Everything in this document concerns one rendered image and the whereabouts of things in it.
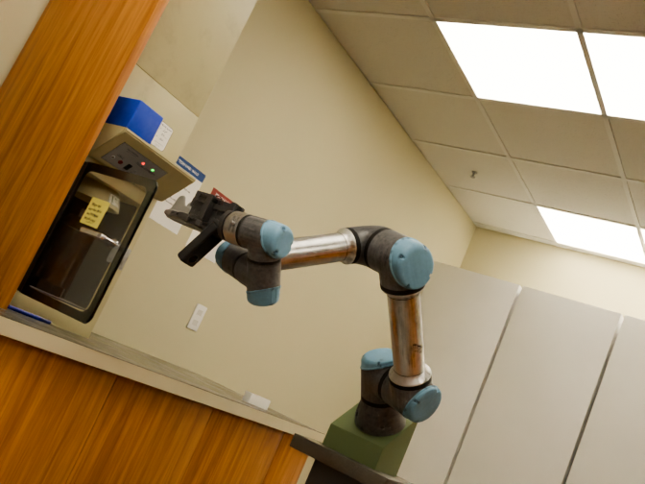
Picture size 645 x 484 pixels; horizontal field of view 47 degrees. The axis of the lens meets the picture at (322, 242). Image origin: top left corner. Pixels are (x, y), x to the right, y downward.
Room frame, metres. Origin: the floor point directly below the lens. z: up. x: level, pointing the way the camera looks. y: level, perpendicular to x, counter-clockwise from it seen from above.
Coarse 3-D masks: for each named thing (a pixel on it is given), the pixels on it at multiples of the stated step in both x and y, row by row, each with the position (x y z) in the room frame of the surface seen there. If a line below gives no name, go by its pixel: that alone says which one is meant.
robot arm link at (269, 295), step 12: (240, 264) 1.66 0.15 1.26; (252, 264) 1.60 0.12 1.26; (264, 264) 1.59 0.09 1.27; (276, 264) 1.60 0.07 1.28; (240, 276) 1.66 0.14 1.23; (252, 276) 1.61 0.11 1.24; (264, 276) 1.60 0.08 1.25; (276, 276) 1.61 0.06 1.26; (252, 288) 1.62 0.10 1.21; (264, 288) 1.62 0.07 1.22; (276, 288) 1.63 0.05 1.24; (252, 300) 1.64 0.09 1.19; (264, 300) 1.63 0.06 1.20; (276, 300) 1.65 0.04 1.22
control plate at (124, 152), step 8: (120, 144) 2.02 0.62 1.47; (112, 152) 2.04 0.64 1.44; (120, 152) 2.04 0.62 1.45; (128, 152) 2.05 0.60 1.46; (136, 152) 2.06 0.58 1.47; (112, 160) 2.07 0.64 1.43; (128, 160) 2.08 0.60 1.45; (136, 160) 2.09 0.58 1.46; (144, 160) 2.10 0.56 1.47; (120, 168) 2.10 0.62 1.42; (136, 168) 2.12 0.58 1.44; (144, 168) 2.13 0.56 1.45; (152, 168) 2.13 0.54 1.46; (160, 168) 2.14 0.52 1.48; (144, 176) 2.16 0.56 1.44; (152, 176) 2.16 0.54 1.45; (160, 176) 2.17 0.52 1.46
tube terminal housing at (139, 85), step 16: (128, 80) 2.05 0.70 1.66; (144, 80) 2.09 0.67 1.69; (128, 96) 2.07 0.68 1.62; (144, 96) 2.11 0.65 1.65; (160, 96) 2.16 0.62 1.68; (160, 112) 2.18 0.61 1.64; (176, 112) 2.22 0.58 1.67; (192, 112) 2.27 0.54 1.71; (176, 128) 2.25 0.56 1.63; (192, 128) 2.30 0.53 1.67; (176, 144) 2.27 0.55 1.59; (96, 160) 2.08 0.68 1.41; (176, 160) 2.30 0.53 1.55; (144, 224) 2.30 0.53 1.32; (112, 288) 2.30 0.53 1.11; (16, 304) 2.07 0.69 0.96; (32, 304) 2.10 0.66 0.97; (64, 320) 2.21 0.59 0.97; (96, 320) 2.30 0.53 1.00
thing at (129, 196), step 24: (96, 168) 2.00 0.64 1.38; (96, 192) 1.97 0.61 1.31; (120, 192) 1.92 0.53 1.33; (144, 192) 1.87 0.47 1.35; (72, 216) 1.99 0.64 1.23; (120, 216) 1.89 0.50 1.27; (48, 240) 2.02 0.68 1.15; (72, 240) 1.97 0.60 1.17; (96, 240) 1.92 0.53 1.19; (120, 240) 1.87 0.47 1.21; (48, 264) 1.99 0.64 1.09; (72, 264) 1.94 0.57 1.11; (96, 264) 1.89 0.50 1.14; (24, 288) 2.02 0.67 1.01; (48, 288) 1.97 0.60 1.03; (72, 288) 1.92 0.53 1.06; (96, 288) 1.87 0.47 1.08; (72, 312) 1.89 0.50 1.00
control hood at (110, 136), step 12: (108, 132) 2.00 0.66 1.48; (120, 132) 1.98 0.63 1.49; (132, 132) 2.00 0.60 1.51; (96, 144) 2.02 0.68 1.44; (108, 144) 2.01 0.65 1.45; (132, 144) 2.03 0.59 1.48; (144, 144) 2.04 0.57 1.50; (96, 156) 2.04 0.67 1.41; (144, 156) 2.08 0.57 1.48; (156, 156) 2.09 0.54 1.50; (168, 168) 2.15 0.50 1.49; (180, 168) 2.17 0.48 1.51; (156, 180) 2.18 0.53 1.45; (168, 180) 2.20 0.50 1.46; (180, 180) 2.21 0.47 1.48; (192, 180) 2.22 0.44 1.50; (156, 192) 2.24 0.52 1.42; (168, 192) 2.25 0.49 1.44
